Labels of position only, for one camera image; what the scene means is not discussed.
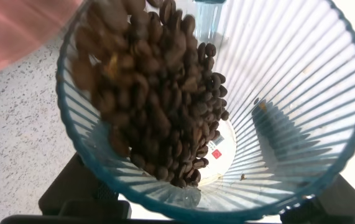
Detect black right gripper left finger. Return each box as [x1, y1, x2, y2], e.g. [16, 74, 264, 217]
[38, 152, 132, 218]

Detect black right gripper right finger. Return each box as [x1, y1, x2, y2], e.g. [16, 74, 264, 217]
[279, 174, 355, 224]

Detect roasted coffee beans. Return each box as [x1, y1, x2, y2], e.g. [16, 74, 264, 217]
[71, 0, 230, 189]

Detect blue ribbed transparent cup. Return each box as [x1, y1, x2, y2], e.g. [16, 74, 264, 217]
[55, 0, 355, 223]

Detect pink plastic bowl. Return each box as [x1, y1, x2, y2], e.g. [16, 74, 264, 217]
[0, 0, 83, 78]

